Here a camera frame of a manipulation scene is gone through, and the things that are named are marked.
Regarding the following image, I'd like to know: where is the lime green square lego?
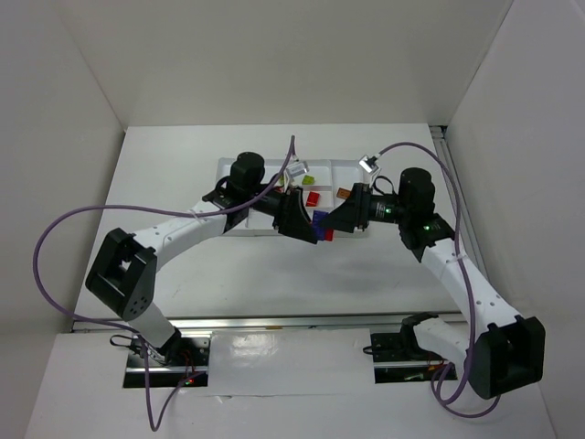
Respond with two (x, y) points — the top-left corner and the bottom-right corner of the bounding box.
(302, 175), (315, 186)

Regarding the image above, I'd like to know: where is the small red sloped lego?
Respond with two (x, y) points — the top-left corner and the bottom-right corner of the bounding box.
(316, 229), (335, 241)

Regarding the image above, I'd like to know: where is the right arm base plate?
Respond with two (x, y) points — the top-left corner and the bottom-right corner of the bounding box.
(362, 333), (447, 384)

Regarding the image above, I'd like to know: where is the aluminium front rail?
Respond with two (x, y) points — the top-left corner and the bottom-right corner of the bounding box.
(70, 310), (463, 333)

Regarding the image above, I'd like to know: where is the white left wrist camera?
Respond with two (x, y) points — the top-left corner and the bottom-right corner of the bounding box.
(284, 161), (309, 179)

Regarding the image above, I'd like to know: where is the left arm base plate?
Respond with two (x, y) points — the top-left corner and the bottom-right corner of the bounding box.
(110, 332), (211, 389)

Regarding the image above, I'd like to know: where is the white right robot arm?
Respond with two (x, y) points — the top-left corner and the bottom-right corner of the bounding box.
(321, 167), (546, 400)

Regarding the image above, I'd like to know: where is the purple lego plate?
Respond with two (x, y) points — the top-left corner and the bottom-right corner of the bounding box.
(312, 210), (328, 229)

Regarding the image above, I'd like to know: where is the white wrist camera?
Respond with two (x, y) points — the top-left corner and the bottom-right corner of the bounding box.
(284, 161), (309, 179)
(358, 155), (379, 176)

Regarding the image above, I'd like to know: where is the white compartment tray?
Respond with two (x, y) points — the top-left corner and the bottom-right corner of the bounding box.
(227, 159), (369, 237)

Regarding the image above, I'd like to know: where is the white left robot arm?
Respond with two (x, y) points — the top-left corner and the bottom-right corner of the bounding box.
(85, 152), (318, 363)

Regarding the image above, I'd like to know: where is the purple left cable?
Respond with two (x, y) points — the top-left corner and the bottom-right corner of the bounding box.
(32, 134), (298, 431)

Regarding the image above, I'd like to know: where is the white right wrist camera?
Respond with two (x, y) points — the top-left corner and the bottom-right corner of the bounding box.
(358, 155), (379, 176)

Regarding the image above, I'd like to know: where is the aluminium side rail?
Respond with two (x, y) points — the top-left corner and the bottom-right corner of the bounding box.
(429, 125), (489, 279)

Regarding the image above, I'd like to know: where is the orange lego plate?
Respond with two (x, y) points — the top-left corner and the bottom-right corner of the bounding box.
(335, 187), (351, 200)

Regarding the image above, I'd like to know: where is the red curved lego brick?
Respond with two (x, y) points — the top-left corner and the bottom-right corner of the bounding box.
(305, 191), (320, 208)

